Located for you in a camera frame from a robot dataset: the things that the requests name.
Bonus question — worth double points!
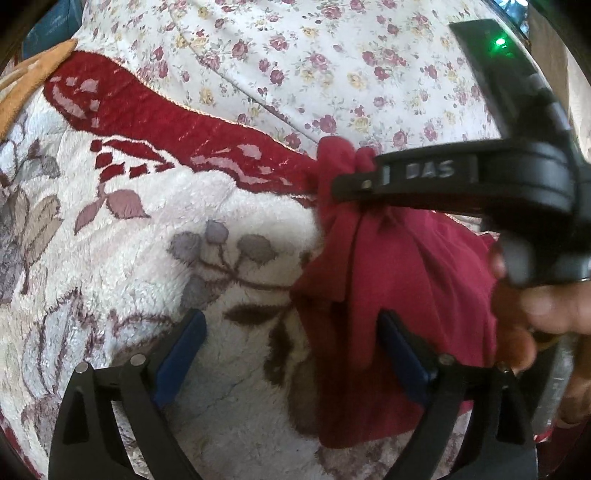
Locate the beige curtain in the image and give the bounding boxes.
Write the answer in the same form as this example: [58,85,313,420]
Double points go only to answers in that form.
[528,2,590,162]

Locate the floral white bed sheet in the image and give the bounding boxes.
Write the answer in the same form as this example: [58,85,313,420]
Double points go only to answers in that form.
[76,0,498,153]

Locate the blue plastic bag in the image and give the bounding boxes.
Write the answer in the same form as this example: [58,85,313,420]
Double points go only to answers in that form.
[21,0,85,59]

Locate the orange patterned cloth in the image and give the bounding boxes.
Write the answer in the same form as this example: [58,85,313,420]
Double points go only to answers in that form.
[0,38,78,140]

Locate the red white plush blanket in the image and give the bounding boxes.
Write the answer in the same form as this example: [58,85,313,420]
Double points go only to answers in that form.
[1,52,407,479]

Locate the right hand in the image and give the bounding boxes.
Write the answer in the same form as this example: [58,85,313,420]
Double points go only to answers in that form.
[489,246,590,428]

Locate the dark red garment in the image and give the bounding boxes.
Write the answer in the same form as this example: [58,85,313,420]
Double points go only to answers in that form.
[290,137,496,449]

